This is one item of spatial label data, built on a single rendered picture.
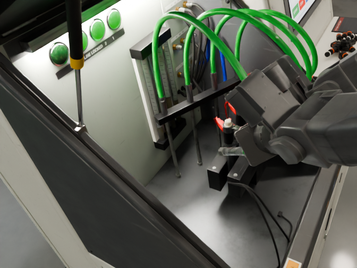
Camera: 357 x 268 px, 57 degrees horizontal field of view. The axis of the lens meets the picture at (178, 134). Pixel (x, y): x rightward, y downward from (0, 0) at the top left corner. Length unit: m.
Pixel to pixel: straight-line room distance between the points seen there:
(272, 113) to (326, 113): 0.09
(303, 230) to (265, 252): 0.15
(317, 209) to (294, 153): 0.52
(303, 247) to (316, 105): 0.49
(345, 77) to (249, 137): 0.20
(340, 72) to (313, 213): 0.38
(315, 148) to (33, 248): 2.04
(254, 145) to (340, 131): 0.24
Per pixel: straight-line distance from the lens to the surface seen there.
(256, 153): 0.56
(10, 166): 0.97
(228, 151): 0.74
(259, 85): 0.44
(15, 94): 0.64
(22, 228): 2.41
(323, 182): 0.96
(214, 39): 0.60
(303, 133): 0.37
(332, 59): 1.42
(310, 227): 0.87
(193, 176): 1.12
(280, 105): 0.45
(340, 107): 0.37
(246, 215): 1.02
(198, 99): 0.99
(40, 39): 0.69
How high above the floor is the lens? 1.66
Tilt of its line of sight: 40 degrees down
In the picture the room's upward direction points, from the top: 11 degrees counter-clockwise
